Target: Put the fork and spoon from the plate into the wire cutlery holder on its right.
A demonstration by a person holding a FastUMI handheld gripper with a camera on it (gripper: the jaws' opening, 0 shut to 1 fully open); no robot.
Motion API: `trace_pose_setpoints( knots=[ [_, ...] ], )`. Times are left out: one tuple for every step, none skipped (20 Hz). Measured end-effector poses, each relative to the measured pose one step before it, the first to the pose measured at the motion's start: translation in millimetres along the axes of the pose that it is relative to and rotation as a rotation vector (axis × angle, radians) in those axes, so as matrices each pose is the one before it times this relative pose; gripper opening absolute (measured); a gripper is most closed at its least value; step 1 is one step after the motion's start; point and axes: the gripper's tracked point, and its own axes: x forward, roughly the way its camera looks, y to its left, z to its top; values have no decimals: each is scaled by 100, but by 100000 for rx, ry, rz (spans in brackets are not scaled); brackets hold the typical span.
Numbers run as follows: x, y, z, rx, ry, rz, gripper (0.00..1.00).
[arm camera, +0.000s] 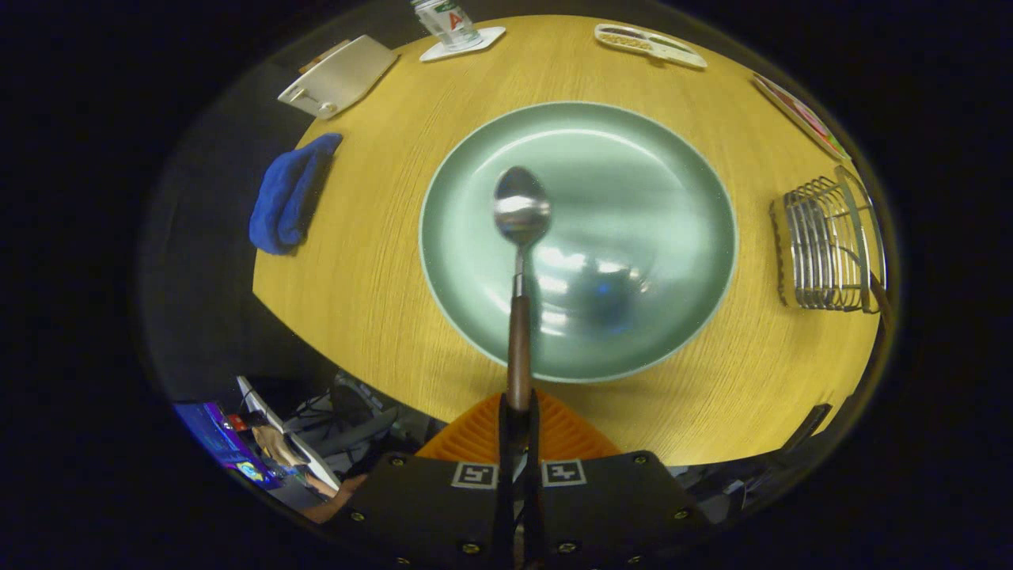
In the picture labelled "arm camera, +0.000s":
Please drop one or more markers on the laptop with lit screen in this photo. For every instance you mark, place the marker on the laptop with lit screen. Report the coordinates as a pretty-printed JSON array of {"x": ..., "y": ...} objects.
[{"x": 229, "y": 443}]

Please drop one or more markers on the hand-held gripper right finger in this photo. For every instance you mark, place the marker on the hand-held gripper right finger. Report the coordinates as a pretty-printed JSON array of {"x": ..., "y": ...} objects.
[{"x": 617, "y": 507}]

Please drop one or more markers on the white divided dish of beans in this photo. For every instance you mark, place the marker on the white divided dish of beans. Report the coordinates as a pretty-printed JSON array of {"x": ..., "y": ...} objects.
[{"x": 649, "y": 46}]

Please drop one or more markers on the white plate of food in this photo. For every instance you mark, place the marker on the white plate of food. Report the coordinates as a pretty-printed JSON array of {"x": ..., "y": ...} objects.
[{"x": 803, "y": 119}]

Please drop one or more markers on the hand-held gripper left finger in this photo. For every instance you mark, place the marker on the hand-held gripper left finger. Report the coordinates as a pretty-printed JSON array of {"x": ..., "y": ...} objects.
[{"x": 427, "y": 507}]

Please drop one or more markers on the black table clamp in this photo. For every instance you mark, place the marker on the black table clamp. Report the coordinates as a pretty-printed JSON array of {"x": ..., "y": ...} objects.
[{"x": 807, "y": 427}]

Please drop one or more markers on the white toaster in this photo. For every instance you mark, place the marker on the white toaster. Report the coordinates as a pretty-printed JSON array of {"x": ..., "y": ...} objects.
[{"x": 340, "y": 79}]

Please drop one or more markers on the light green plate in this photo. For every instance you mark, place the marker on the light green plate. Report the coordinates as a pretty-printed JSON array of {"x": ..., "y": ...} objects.
[{"x": 633, "y": 198}]

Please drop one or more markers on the clear plastic water bottle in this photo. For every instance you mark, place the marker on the clear plastic water bottle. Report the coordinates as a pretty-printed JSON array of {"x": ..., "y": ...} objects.
[{"x": 447, "y": 20}]

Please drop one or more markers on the blue folded towel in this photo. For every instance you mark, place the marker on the blue folded towel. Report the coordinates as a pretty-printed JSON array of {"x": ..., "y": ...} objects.
[{"x": 285, "y": 198}]

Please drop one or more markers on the white square coaster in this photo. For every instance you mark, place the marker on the white square coaster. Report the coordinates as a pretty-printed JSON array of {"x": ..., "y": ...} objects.
[{"x": 487, "y": 39}]

